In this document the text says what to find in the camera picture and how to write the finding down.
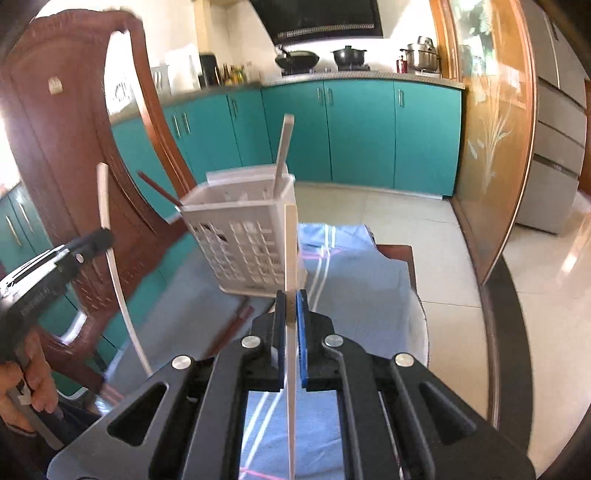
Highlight blue striped cloth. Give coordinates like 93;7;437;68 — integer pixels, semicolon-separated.
99;222;428;480

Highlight white plastic utensil basket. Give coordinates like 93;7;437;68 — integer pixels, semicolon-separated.
178;167;309;296

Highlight grey kitchen countertop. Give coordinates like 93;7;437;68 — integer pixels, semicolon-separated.
108;69;466;123

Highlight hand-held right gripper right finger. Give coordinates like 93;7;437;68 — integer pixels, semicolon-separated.
298;290;536;480

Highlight teal base cabinets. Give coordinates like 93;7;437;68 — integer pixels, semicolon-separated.
0;78;464;398

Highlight black cooking pot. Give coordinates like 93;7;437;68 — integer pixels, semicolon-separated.
332;45;368;66

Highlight white countertop appliance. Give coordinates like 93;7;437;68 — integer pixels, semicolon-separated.
165;48;200;92

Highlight black wok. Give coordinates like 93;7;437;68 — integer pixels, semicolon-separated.
274;45;320;71

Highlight person's left hand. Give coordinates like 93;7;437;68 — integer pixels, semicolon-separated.
0;331;60;433

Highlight row of condiment bottles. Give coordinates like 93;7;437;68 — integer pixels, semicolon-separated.
222;62;254;86

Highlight wood-framed glass sliding door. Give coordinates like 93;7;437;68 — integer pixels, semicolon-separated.
429;0;539;284

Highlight brown chopstick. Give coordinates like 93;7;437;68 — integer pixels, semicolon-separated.
137;172;184;208
210;305;254;358

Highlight black coffee machine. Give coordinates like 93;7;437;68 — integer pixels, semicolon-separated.
199;53;221;87

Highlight stainless steel pot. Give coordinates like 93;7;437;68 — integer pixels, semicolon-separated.
400;36;443;73

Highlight gas stove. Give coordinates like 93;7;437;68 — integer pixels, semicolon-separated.
279;64;372;77

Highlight black range hood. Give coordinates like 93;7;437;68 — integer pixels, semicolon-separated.
248;0;384;44

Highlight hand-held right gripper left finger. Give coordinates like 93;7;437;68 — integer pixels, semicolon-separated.
46;290;286;480

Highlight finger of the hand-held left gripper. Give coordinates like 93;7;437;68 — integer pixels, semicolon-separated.
69;228;116;267

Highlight silver refrigerator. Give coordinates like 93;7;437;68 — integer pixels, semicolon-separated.
515;0;591;236

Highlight carved wooden chair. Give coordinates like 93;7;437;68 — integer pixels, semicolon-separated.
0;9;199;402

